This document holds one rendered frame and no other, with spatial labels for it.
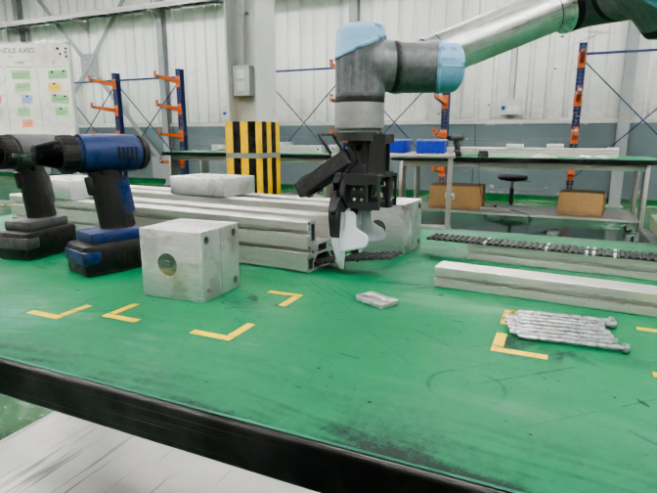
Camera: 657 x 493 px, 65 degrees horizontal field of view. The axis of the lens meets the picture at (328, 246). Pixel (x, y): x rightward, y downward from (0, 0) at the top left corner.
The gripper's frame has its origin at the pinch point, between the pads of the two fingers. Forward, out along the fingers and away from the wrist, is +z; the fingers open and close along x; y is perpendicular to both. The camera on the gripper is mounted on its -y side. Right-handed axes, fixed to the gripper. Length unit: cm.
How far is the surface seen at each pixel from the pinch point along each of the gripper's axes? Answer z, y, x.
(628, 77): -95, 41, 756
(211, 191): -7.5, -40.0, 13.6
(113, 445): 58, -68, 4
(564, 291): 0.7, 33.0, -1.3
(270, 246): -1.2, -12.3, -3.9
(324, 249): -0.6, -4.5, 0.6
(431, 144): -13, -80, 294
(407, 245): 0.5, 4.5, 16.3
